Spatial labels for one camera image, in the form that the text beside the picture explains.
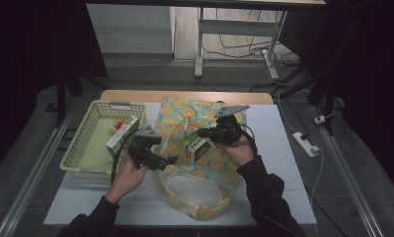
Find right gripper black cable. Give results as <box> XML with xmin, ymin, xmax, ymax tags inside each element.
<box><xmin>240</xmin><ymin>123</ymin><xmax>259</xmax><ymax>156</ymax></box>

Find small white adapter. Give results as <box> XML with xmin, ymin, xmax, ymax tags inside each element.
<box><xmin>314</xmin><ymin>107</ymin><xmax>337</xmax><ymax>125</ymax></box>

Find black stand legs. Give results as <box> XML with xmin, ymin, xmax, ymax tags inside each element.
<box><xmin>249</xmin><ymin>63</ymin><xmax>337</xmax><ymax>136</ymax></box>

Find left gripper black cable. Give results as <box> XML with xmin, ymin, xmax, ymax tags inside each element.
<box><xmin>110</xmin><ymin>136</ymin><xmax>134</xmax><ymax>184</ymax></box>

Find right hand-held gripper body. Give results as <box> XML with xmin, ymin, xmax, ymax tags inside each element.
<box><xmin>213</xmin><ymin>105</ymin><xmax>251</xmax><ymax>145</ymax></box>

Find white table cover board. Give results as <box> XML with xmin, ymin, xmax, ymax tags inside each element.
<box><xmin>43</xmin><ymin>102</ymin><xmax>317</xmax><ymax>226</ymax></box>

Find black metal stand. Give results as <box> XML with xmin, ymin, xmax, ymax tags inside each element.
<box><xmin>54</xmin><ymin>63</ymin><xmax>110</xmax><ymax>128</ymax></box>

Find metal floor rail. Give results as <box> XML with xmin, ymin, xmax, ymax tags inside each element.
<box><xmin>0</xmin><ymin>98</ymin><xmax>80</xmax><ymax>237</ymax></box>
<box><xmin>307</xmin><ymin>105</ymin><xmax>385</xmax><ymax>237</ymax></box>

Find person's right hand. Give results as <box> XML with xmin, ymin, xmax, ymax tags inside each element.
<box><xmin>213</xmin><ymin>134</ymin><xmax>256</xmax><ymax>167</ymax></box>

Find person's left hand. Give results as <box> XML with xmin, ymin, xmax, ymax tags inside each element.
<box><xmin>105</xmin><ymin>154</ymin><xmax>149</xmax><ymax>205</ymax></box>

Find pale green plastic basket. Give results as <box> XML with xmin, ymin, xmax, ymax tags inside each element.
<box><xmin>59</xmin><ymin>100</ymin><xmax>148</xmax><ymax>182</ymax></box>

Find fruit print fabric tote bag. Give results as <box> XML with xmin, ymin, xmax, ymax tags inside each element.
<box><xmin>153</xmin><ymin>96</ymin><xmax>248</xmax><ymax>221</ymax></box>

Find metal stand frame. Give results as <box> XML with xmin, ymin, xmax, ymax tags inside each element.
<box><xmin>202</xmin><ymin>8</ymin><xmax>301</xmax><ymax>68</ymax></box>

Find white power strip cable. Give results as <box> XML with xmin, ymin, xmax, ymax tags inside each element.
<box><xmin>276</xmin><ymin>88</ymin><xmax>326</xmax><ymax>208</ymax></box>

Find wooden table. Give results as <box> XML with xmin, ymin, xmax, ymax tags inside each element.
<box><xmin>100</xmin><ymin>89</ymin><xmax>275</xmax><ymax>106</ymax></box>

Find long green white carton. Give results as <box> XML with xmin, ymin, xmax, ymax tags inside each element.
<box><xmin>105</xmin><ymin>116</ymin><xmax>142</xmax><ymax>157</ymax></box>

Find white power strip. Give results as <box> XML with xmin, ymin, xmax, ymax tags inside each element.
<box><xmin>292</xmin><ymin>131</ymin><xmax>320</xmax><ymax>158</ymax></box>

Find small red white round packet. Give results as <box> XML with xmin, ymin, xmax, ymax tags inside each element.
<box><xmin>109</xmin><ymin>119</ymin><xmax>126</xmax><ymax>133</ymax></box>

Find light grey panel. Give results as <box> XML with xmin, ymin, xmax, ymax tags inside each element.
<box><xmin>86</xmin><ymin>3</ymin><xmax>176</xmax><ymax>54</ymax></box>

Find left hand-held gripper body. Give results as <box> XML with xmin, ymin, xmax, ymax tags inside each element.
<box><xmin>127</xmin><ymin>124</ymin><xmax>168</xmax><ymax>172</ymax></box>

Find white desk frame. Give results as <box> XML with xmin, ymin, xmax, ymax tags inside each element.
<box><xmin>85</xmin><ymin>0</ymin><xmax>327</xmax><ymax>80</ymax></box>

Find small green white box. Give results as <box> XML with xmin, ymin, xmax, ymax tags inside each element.
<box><xmin>184</xmin><ymin>130</ymin><xmax>212</xmax><ymax>164</ymax></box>

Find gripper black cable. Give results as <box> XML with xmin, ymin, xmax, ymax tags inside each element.
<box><xmin>240</xmin><ymin>123</ymin><xmax>259</xmax><ymax>156</ymax></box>
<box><xmin>110</xmin><ymin>136</ymin><xmax>134</xmax><ymax>184</ymax></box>

